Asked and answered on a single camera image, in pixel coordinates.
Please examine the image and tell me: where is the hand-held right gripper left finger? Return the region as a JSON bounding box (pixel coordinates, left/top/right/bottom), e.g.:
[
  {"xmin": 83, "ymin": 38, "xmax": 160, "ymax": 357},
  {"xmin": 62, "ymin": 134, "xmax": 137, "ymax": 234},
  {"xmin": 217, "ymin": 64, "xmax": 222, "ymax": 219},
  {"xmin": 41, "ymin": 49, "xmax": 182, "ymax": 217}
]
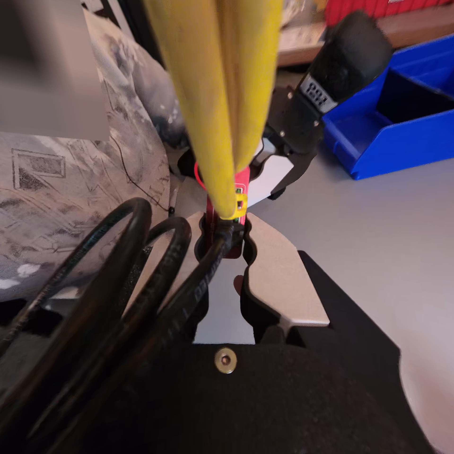
[{"xmin": 122, "ymin": 212, "xmax": 206, "ymax": 320}]

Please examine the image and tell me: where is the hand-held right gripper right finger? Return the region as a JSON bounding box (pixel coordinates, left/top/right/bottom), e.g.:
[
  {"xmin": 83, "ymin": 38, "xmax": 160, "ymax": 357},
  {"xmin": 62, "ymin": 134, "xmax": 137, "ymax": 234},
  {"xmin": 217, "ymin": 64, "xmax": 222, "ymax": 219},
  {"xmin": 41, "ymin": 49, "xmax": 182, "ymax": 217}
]
[{"xmin": 241, "ymin": 213, "xmax": 331, "ymax": 342}]

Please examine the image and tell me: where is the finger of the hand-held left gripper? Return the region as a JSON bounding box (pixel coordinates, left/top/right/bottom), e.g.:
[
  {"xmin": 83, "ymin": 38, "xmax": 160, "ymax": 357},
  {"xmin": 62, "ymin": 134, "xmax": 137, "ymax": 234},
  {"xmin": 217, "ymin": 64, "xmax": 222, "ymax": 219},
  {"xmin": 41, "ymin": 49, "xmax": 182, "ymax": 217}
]
[
  {"xmin": 247, "ymin": 139, "xmax": 296, "ymax": 210},
  {"xmin": 173, "ymin": 177, "xmax": 210, "ymax": 217}
]

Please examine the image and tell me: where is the red ethernet splitter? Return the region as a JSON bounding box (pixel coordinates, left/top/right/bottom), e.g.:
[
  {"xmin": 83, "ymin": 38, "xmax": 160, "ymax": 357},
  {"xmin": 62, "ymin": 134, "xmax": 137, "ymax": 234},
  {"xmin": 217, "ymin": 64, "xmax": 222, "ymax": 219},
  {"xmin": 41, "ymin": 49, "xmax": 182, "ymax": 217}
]
[{"xmin": 205, "ymin": 167, "xmax": 252, "ymax": 259}]

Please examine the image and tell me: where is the black ethernet cable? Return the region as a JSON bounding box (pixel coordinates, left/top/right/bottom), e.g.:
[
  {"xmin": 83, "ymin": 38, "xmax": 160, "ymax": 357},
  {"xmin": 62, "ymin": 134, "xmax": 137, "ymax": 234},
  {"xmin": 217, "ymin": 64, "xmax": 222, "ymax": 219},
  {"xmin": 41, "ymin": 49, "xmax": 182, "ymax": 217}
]
[{"xmin": 0, "ymin": 197, "xmax": 246, "ymax": 454}]

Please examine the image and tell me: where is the yellow ethernet cable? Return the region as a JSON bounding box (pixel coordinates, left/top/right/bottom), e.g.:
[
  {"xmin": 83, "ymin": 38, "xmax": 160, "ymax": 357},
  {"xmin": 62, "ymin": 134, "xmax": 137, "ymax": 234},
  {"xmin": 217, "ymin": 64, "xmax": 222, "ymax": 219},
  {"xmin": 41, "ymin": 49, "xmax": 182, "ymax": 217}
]
[{"xmin": 144, "ymin": 0, "xmax": 284, "ymax": 221}]

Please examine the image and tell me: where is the blue plastic bin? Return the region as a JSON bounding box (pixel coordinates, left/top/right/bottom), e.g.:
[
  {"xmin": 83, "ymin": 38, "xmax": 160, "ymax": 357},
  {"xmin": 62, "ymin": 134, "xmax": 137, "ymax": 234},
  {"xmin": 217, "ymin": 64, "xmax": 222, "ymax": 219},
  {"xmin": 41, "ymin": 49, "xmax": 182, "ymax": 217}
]
[{"xmin": 321, "ymin": 35, "xmax": 454, "ymax": 181}]

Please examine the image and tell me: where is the black clip microphone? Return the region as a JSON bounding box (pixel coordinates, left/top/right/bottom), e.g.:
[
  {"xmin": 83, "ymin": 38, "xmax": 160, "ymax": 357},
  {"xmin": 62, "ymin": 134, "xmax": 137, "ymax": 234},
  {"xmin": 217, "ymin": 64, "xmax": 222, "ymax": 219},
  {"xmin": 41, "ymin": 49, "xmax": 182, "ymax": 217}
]
[{"xmin": 113, "ymin": 136, "xmax": 175, "ymax": 214}]

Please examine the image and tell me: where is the person's grey patterned sweatshirt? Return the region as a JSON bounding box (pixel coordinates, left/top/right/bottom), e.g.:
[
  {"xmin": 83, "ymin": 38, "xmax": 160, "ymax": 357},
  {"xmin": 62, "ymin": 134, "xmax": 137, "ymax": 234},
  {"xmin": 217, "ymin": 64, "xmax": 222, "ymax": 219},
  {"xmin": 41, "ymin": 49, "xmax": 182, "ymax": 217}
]
[{"xmin": 0, "ymin": 131, "xmax": 173, "ymax": 302}]

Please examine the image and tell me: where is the red plastic crate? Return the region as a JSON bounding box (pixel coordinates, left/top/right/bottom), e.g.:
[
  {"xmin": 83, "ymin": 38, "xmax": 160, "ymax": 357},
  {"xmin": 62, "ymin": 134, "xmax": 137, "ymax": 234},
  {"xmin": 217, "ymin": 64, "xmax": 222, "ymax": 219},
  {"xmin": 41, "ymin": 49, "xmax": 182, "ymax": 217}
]
[{"xmin": 324, "ymin": 0, "xmax": 454, "ymax": 27}]

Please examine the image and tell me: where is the wooden table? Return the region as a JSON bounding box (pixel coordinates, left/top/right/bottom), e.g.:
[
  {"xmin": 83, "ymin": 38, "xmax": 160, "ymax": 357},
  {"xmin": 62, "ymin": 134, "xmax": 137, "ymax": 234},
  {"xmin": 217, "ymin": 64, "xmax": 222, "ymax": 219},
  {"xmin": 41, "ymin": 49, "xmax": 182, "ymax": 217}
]
[{"xmin": 277, "ymin": 5, "xmax": 454, "ymax": 68}]

